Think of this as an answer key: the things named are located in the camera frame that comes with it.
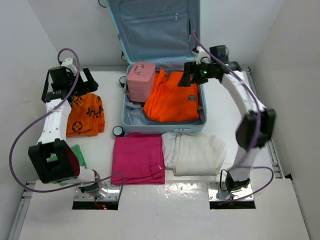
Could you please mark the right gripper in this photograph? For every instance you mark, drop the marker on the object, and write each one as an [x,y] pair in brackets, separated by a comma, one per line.
[190,68]

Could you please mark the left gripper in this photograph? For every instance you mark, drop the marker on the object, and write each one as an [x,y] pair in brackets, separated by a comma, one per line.
[90,84]

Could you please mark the orange garment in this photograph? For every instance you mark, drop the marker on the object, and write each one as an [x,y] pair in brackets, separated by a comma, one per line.
[169,103]

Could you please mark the orange monogram towel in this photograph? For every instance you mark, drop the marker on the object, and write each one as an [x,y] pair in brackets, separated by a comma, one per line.
[86,117]

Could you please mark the pink cosmetic case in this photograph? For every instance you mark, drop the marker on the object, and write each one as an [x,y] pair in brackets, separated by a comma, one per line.
[140,86]

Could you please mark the light blue suitcase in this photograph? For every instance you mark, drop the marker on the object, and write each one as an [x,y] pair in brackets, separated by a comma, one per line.
[159,32]

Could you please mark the white cloth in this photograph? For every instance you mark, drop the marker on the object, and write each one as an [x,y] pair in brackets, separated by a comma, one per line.
[193,154]

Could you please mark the green cloth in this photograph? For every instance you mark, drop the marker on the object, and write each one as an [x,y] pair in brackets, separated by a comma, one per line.
[78,153]

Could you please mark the magenta cloth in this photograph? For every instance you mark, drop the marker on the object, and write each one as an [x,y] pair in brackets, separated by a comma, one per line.
[138,160]

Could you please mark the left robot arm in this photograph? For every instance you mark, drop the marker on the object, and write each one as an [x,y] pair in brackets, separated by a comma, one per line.
[52,140]

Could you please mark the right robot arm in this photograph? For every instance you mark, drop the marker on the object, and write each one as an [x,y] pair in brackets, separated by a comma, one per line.
[257,121]

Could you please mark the rear left suitcase wheel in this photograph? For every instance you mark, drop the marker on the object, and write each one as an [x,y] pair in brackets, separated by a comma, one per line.
[122,81]

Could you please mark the suitcase wheel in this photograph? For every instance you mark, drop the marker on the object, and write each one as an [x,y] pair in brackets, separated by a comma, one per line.
[118,131]
[122,81]

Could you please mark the front left suitcase wheel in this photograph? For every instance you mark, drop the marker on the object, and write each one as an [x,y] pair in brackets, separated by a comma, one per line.
[118,131]

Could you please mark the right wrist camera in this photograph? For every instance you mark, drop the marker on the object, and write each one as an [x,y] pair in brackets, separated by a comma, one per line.
[201,55]

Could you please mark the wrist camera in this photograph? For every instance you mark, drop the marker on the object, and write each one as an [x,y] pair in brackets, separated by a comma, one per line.
[201,55]
[70,63]

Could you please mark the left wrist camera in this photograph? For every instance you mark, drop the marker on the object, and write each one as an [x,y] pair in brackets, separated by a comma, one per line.
[70,63]

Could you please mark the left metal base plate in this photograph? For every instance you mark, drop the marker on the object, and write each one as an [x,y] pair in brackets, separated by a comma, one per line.
[107,193]

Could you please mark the metal base plate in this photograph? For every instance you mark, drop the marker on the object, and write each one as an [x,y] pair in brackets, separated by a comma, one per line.
[215,194]
[107,193]

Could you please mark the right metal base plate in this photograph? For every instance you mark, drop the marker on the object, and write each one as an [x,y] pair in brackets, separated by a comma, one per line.
[215,194]

